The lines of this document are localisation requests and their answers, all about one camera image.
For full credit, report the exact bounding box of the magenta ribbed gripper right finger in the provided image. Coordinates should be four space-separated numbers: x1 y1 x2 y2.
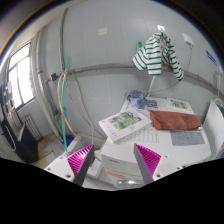
134 144 161 185

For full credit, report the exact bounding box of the green white striped shirt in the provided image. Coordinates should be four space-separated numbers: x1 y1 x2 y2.
132 32 184 81

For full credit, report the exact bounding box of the black appliance at left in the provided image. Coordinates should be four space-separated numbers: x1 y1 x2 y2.
0 82 38 163

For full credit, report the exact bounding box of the brown folded towel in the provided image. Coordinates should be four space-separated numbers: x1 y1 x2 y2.
150 110 202 130

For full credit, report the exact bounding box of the green hose pipe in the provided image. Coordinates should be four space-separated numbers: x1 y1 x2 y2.
59 57 70 157

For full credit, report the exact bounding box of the window with white frame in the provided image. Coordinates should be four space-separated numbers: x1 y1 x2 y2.
8 43 34 109

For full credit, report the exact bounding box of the blue bucket on floor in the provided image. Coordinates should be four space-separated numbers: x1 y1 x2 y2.
66 135 74 147

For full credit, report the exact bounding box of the grey horizontal wall pipe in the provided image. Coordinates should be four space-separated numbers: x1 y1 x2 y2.
71 62 224 100

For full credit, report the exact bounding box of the yellow hose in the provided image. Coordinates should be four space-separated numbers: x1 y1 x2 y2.
56 71 82 142

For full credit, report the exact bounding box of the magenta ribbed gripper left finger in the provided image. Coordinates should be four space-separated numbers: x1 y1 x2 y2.
67 145 94 186

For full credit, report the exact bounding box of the white box with green print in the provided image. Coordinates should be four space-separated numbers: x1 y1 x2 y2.
99 108 151 143

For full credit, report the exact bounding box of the white panel at right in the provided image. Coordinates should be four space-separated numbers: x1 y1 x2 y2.
203 101 224 160

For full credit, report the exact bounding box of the white wall radiator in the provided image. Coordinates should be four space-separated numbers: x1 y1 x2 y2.
22 114 42 141

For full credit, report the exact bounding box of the white washing machine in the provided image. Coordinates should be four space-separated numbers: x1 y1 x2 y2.
100 97 211 187

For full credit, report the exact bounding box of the white wall socket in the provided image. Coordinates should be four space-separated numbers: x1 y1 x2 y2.
183 33 194 47

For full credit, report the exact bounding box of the blue crumpled cloth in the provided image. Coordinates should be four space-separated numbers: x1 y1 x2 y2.
125 90 147 109

